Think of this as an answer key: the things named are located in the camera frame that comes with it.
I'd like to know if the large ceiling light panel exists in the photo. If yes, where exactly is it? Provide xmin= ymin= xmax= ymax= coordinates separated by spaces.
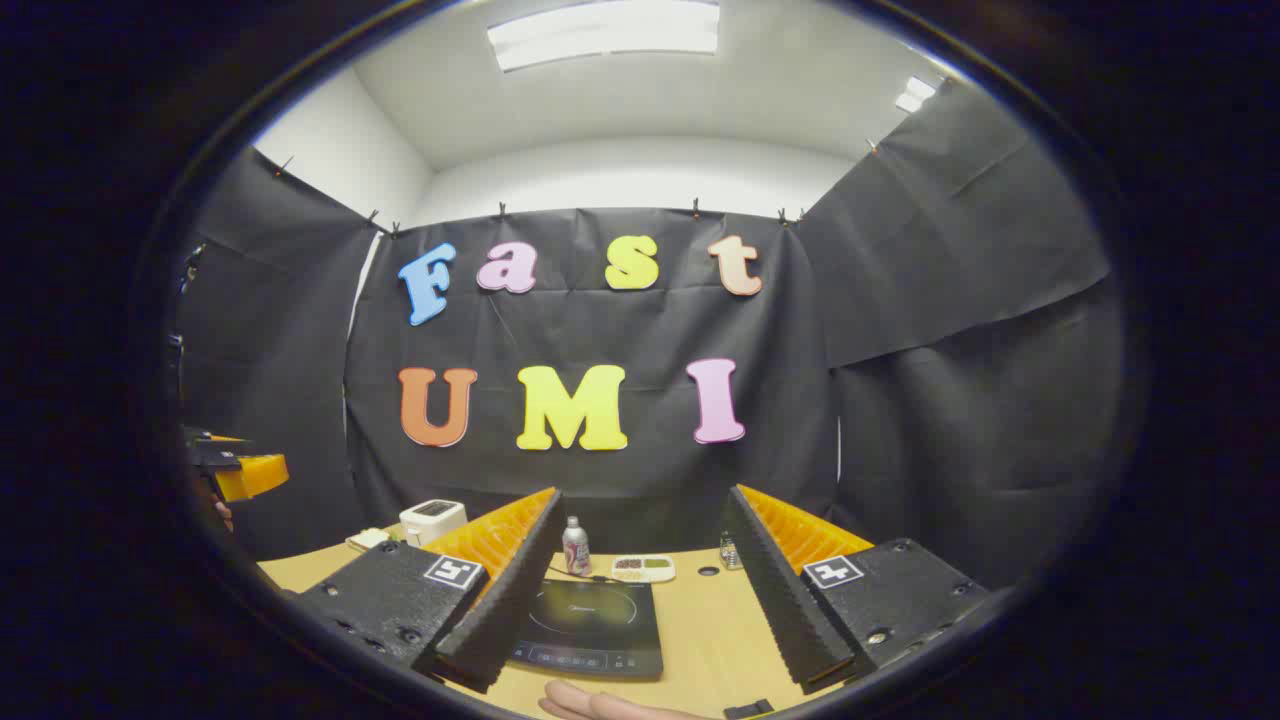
xmin=487 ymin=0 xmax=721 ymax=73

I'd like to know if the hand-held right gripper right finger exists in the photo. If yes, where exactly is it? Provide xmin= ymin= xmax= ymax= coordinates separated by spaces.
xmin=722 ymin=484 xmax=991 ymax=696

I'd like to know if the white divided bean tray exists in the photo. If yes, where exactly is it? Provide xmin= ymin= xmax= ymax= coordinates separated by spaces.
xmin=611 ymin=555 xmax=676 ymax=584

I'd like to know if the row of small cloth clips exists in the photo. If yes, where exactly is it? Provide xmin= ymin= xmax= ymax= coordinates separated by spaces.
xmin=270 ymin=140 xmax=881 ymax=236

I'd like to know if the silver drink bottle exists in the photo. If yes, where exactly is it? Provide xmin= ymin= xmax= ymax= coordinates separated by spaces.
xmin=561 ymin=516 xmax=592 ymax=578

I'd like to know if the black induction cooktop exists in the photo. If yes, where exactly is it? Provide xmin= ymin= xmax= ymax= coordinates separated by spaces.
xmin=505 ymin=577 xmax=665 ymax=681

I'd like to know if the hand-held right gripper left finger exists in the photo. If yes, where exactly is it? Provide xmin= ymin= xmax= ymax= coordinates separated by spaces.
xmin=297 ymin=487 xmax=568 ymax=694

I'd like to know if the white toaster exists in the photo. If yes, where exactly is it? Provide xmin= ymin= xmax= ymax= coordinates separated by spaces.
xmin=399 ymin=499 xmax=468 ymax=548

